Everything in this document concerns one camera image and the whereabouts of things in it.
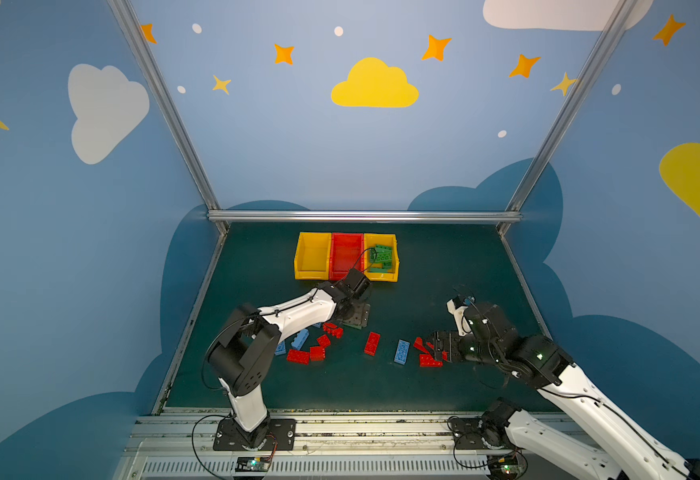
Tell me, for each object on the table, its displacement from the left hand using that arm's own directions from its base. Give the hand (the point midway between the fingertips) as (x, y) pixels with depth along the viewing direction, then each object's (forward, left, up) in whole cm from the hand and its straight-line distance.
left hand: (357, 314), depth 91 cm
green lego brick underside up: (-2, +1, -4) cm, 5 cm away
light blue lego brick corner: (-10, +23, -4) cm, 25 cm away
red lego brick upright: (-8, -5, -4) cm, 10 cm away
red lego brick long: (-4, +7, -3) cm, 9 cm away
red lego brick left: (-12, +17, -4) cm, 21 cm away
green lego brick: (+24, -11, -3) cm, 26 cm away
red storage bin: (+28, +4, -3) cm, 29 cm away
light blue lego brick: (-9, -14, -6) cm, 18 cm away
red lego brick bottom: (-11, +12, -4) cm, 17 cm away
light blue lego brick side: (-7, +17, -3) cm, 19 cm away
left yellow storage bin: (+26, +17, -4) cm, 31 cm away
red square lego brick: (-7, +10, -5) cm, 13 cm away
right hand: (-13, -21, +13) cm, 28 cm away
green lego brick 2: (+25, -9, -1) cm, 27 cm away
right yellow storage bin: (+32, -5, 0) cm, 32 cm away
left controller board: (-38, +25, -5) cm, 46 cm away
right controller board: (-38, -36, -6) cm, 52 cm away
